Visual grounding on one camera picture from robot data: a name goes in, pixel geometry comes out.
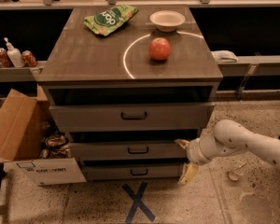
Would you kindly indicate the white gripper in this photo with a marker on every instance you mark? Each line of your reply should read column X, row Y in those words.
column 193, row 152

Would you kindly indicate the grey drawer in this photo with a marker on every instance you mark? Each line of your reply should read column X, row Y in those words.
column 128, row 151
column 117, row 172
column 143, row 117

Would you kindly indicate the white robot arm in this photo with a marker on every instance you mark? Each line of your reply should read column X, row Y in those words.
column 228, row 138

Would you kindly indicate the grey top drawer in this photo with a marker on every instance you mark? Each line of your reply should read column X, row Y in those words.
column 143, row 117

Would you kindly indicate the grey drawer cabinet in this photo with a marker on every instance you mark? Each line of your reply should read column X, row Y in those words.
column 89, row 69

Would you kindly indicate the grey bottom drawer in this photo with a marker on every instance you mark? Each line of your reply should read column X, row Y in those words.
column 117, row 172

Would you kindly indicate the folded white cloth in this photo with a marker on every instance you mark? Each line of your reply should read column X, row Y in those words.
column 224, row 56

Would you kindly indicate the red apple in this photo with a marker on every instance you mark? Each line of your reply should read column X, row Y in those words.
column 159, row 49

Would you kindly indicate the snack bags in box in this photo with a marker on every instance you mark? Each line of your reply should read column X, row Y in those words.
column 55, row 146

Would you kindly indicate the white paper bowl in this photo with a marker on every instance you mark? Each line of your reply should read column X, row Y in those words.
column 167, row 20

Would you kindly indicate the green chip bag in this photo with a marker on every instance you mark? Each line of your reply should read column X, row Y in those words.
column 108, row 21

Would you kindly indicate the cardboard box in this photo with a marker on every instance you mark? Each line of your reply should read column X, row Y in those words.
column 21, row 135

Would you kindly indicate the red soda can right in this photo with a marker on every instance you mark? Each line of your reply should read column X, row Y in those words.
column 29, row 58

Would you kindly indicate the red soda can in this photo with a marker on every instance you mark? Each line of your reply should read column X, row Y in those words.
column 4, row 59
column 29, row 58

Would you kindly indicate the white pump bottle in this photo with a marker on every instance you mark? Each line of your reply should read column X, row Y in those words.
column 14, row 55

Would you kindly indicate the red soda can left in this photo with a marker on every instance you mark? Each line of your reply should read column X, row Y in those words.
column 4, row 59

